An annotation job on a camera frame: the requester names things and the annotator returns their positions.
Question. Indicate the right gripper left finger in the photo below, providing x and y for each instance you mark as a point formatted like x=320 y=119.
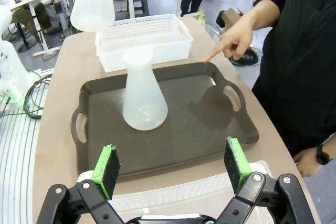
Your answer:
x=105 y=174

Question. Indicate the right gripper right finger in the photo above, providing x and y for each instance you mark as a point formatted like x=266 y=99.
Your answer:
x=236 y=166

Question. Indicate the translucent plastic conical flask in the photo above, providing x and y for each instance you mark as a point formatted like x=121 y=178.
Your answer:
x=145 y=95
x=92 y=1

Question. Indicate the person's right forearm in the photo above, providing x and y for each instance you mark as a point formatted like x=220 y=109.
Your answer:
x=262 y=14

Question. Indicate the person's left forearm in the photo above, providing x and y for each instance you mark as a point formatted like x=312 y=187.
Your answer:
x=332 y=142

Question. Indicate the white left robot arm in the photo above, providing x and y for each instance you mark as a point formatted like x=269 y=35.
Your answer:
x=8 y=58

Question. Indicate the person's left hand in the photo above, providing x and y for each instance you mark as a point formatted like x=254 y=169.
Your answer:
x=307 y=162

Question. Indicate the person's right hand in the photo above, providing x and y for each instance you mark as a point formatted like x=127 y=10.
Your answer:
x=236 y=37

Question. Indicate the dark brown plastic tray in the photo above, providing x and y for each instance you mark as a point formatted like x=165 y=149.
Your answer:
x=197 y=129

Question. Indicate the white perforated plastic basket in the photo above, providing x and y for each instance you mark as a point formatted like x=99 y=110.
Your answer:
x=144 y=40
x=170 y=195

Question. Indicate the black wristwatch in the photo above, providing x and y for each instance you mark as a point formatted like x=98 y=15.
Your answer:
x=321 y=155

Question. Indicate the person in black shirt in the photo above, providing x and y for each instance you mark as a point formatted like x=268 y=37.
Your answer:
x=302 y=64

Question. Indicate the clear plastic storage bin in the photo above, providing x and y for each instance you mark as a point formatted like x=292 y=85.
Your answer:
x=212 y=31

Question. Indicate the brown cardboard box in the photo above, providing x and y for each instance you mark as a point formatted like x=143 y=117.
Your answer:
x=231 y=15

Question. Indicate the green and white packet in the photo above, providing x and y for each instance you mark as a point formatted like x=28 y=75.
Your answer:
x=199 y=18

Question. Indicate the seated background person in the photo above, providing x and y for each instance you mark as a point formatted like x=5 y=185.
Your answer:
x=39 y=16

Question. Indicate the grey stool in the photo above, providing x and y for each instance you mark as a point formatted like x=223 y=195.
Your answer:
x=139 y=1

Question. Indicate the white slotted rail frame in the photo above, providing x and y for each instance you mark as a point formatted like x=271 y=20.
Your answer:
x=15 y=169

